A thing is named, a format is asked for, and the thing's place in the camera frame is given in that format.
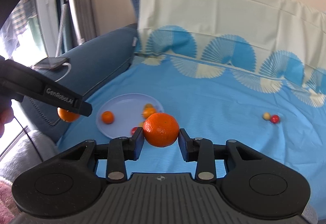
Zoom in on red cherry tomato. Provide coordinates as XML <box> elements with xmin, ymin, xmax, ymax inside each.
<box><xmin>131</xmin><ymin>127</ymin><xmax>138</xmax><ymax>136</ymax></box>
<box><xmin>270</xmin><ymin>115</ymin><xmax>280</xmax><ymax>124</ymax></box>

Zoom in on orange mandarin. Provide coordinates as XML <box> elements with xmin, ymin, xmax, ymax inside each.
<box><xmin>57</xmin><ymin>108</ymin><xmax>80</xmax><ymax>123</ymax></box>
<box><xmin>101</xmin><ymin>111</ymin><xmax>114</xmax><ymax>124</ymax></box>

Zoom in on orange kumquat front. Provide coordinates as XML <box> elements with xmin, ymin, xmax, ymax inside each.
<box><xmin>143</xmin><ymin>113</ymin><xmax>180</xmax><ymax>147</ymax></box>

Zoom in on small orange kumquat back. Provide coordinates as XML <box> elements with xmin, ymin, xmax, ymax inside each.
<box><xmin>142</xmin><ymin>107</ymin><xmax>156</xmax><ymax>119</ymax></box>

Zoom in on person's left hand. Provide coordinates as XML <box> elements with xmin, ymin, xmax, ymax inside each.
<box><xmin>0</xmin><ymin>107</ymin><xmax>14</xmax><ymax>137</ymax></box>

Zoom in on black smartphone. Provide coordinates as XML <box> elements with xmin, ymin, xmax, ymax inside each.
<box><xmin>33</xmin><ymin>57</ymin><xmax>69</xmax><ymax>70</ymax></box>

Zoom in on light blue round plate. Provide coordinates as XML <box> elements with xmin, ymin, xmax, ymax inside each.
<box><xmin>96</xmin><ymin>93</ymin><xmax>164</xmax><ymax>139</ymax></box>

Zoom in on blue denim sofa armrest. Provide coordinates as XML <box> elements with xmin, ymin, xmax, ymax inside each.
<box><xmin>20</xmin><ymin>23</ymin><xmax>138</xmax><ymax>142</ymax></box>

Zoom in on hanging checked clothes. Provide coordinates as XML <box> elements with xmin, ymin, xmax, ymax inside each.
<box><xmin>1</xmin><ymin>0</ymin><xmax>46</xmax><ymax>66</ymax></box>

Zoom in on tan longan in cluster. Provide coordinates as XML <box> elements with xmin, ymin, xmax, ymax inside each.
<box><xmin>262</xmin><ymin>112</ymin><xmax>271</xmax><ymax>120</ymax></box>

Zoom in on blue patterned bed sheet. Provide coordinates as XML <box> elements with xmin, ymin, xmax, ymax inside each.
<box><xmin>58</xmin><ymin>0</ymin><xmax>325</xmax><ymax>219</ymax></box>

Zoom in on white charging cable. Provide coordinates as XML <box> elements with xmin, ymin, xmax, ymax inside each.
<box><xmin>54</xmin><ymin>61</ymin><xmax>72</xmax><ymax>82</ymax></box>

